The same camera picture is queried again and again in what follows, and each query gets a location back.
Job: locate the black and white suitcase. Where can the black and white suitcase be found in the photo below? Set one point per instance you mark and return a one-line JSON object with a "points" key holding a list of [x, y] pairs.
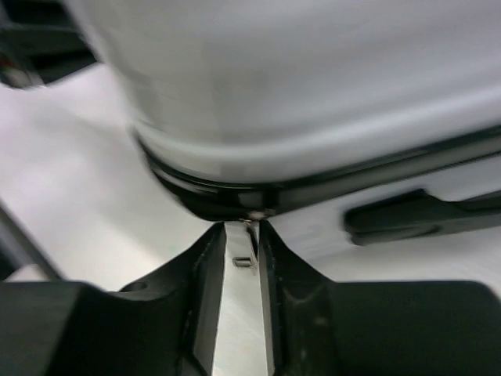
{"points": [[377, 118]]}

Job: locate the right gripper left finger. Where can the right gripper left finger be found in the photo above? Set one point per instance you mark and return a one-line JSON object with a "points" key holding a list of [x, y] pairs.
{"points": [[164, 323]]}

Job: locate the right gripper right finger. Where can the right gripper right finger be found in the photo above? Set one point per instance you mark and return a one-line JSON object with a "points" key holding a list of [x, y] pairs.
{"points": [[318, 326]]}

